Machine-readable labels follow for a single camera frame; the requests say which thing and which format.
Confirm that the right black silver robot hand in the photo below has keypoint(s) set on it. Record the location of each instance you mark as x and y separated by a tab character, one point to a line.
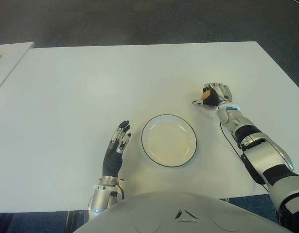
221	93

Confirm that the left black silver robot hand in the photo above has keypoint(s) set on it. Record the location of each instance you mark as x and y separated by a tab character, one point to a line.
111	161

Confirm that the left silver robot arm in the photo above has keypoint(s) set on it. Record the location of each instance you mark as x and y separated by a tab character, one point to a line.
103	196

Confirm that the right silver black robot arm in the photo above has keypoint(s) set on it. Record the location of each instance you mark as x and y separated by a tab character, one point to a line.
263	153

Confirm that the white plate with black rim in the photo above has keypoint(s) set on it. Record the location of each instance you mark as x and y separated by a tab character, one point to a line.
169	143

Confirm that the grey metal table leg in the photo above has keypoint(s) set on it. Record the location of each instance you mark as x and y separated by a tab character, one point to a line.
72	222

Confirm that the grey robot torso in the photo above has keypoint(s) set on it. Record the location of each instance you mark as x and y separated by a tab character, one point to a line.
183	213

